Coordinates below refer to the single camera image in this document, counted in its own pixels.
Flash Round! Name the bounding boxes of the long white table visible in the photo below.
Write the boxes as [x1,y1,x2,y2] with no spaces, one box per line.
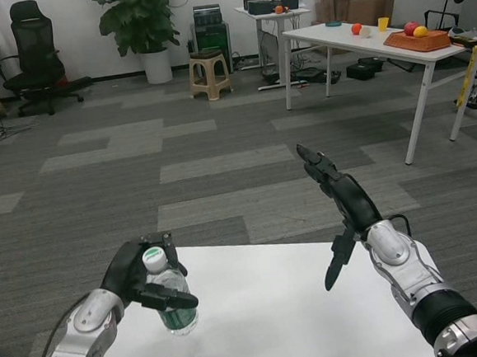
[280,12,477,174]

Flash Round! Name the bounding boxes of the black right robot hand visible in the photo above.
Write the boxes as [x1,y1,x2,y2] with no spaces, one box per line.
[295,136,390,294]

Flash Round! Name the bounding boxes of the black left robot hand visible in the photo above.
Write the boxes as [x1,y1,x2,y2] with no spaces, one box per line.
[96,228,201,317]

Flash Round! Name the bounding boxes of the black green computer tower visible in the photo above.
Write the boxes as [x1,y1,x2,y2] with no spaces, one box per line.
[189,21,234,78]

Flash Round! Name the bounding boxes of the large black speaker box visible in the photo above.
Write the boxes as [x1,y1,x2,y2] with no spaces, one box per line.
[247,0,277,16]

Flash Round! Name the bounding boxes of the black hard case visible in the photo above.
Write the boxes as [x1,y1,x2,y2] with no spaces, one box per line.
[345,55,387,82]

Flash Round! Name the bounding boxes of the clear water bottle green label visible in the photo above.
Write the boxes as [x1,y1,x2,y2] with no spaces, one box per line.
[140,243,201,340]

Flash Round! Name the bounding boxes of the black mesh office chair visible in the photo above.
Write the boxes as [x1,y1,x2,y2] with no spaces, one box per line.
[0,0,96,120]

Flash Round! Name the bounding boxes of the white standing desk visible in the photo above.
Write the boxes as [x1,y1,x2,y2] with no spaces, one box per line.
[233,1,318,93]

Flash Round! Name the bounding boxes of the beige plastic stool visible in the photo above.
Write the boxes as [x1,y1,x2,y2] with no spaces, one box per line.
[187,49,233,104]

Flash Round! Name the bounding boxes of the green plant in white pot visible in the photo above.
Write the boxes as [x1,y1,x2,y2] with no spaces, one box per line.
[90,0,185,90]

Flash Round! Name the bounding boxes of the orange woven basket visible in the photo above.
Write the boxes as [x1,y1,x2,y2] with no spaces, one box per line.
[382,27,451,56]

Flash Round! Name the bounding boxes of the flat black floor bag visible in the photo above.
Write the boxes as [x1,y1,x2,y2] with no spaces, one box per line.
[291,64,344,87]

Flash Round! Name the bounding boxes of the yellow hanging tape strip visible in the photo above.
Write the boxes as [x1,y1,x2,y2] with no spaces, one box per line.
[452,45,477,107]

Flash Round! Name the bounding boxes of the brown cardboard box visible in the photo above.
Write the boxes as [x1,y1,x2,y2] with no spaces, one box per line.
[344,0,400,29]

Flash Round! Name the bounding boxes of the brown paper bags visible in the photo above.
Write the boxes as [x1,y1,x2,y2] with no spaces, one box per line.
[314,0,353,25]

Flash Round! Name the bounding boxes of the black stereo unit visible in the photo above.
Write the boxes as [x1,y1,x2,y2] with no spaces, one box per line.
[192,4,224,27]

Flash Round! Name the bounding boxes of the white blue device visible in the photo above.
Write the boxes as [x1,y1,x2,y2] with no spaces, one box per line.
[449,25,477,39]

